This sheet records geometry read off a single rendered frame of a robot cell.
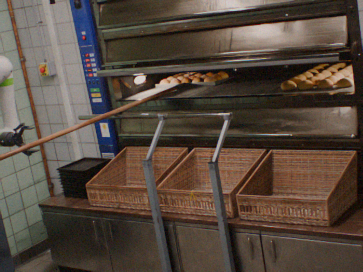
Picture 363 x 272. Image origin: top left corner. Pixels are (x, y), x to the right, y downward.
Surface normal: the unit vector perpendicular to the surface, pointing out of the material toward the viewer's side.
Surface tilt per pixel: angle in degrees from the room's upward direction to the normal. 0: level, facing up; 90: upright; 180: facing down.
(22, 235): 90
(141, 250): 90
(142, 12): 70
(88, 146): 90
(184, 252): 89
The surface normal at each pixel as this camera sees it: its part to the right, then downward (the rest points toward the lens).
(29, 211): 0.80, 0.00
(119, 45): -0.60, -0.06
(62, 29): -0.58, 0.29
